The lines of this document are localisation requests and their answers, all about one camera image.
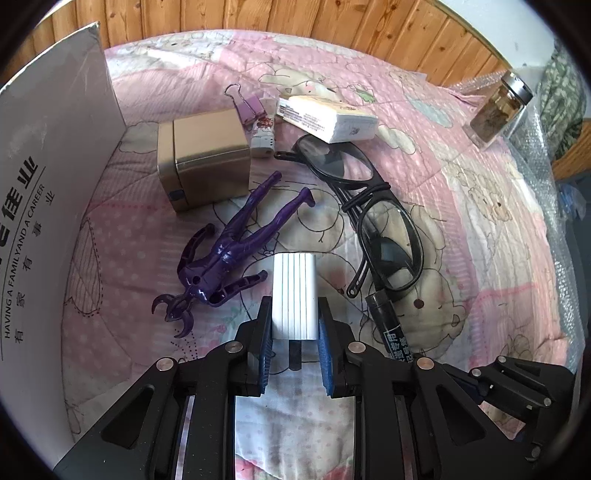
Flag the wooden plank headboard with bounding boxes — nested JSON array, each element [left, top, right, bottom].
[[51, 0, 509, 88]]

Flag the purple action figure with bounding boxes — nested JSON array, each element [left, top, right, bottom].
[[152, 171, 317, 339]]

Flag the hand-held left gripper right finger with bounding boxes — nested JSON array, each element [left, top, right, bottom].
[[318, 298, 546, 480]]

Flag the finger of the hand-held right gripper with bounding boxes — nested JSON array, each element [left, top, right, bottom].
[[455, 355, 575, 462]]

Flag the camouflage cloth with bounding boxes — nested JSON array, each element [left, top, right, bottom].
[[538, 46, 586, 162]]

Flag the tissue pack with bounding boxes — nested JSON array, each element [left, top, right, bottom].
[[276, 95, 378, 144]]

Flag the pink printed blanket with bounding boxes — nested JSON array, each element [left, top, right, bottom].
[[60, 28, 573, 480]]

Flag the gold metal box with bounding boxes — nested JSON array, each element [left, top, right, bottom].
[[157, 108, 251, 213]]

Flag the glass jar with metal lid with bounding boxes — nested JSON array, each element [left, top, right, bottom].
[[468, 70, 534, 149]]

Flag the black glasses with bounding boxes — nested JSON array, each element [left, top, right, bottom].
[[274, 135, 424, 298]]

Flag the white cartoon print lighter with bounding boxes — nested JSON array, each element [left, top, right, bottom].
[[250, 115, 276, 160]]

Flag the purple binder clip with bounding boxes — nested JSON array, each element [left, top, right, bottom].
[[225, 84, 266, 124]]

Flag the white ribbed charger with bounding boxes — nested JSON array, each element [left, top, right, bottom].
[[271, 252, 319, 370]]

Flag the bubble wrap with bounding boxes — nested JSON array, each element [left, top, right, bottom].
[[455, 69, 583, 370]]

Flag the black marker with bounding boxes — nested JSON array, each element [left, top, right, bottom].
[[366, 290, 416, 365]]

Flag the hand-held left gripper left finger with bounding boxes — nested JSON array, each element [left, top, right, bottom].
[[54, 296, 278, 480]]

